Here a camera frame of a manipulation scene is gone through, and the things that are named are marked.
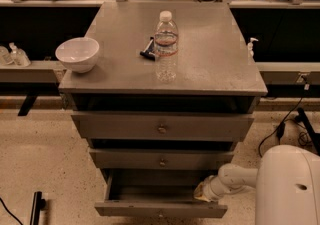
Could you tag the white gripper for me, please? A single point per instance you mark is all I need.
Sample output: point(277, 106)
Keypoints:
point(211, 191)

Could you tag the grey bottom drawer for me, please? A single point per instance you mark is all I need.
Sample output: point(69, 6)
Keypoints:
point(155, 193)

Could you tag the grey drawer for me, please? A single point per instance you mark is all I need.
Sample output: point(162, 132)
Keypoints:
point(159, 159)
point(162, 126)
point(155, 193)

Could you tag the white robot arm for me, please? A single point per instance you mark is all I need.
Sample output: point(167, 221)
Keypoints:
point(287, 184)

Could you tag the grey middle drawer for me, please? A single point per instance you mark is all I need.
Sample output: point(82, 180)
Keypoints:
point(159, 159)

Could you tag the grey drawer cabinet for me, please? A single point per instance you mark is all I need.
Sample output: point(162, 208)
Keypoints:
point(216, 75)

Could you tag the grey top drawer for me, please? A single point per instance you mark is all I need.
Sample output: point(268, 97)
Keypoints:
point(162, 126)

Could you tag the black stand leg right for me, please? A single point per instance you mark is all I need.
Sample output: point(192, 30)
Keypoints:
point(315, 137)

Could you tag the white pump bottle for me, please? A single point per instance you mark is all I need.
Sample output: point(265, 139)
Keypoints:
point(250, 45)

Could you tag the black razor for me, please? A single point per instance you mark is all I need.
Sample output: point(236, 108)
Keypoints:
point(148, 52)

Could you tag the clear plastic water bottle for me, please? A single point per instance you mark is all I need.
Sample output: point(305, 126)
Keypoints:
point(166, 40)

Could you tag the black stand base bottom left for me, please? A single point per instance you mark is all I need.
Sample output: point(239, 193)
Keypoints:
point(38, 204)

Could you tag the white bowl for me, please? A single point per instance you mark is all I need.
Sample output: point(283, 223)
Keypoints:
point(78, 54)

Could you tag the clear bottle on ledge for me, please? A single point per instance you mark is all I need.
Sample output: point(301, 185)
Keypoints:
point(19, 56)

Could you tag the clear container at left edge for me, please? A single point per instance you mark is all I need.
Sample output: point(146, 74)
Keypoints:
point(5, 57)

